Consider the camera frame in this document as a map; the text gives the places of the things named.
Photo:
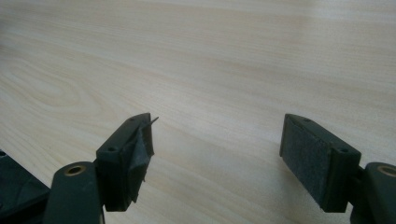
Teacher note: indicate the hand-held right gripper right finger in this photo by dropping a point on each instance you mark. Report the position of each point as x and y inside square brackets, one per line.
[314, 161]

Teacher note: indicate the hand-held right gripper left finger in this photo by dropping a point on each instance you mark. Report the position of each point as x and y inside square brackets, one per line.
[120, 161]

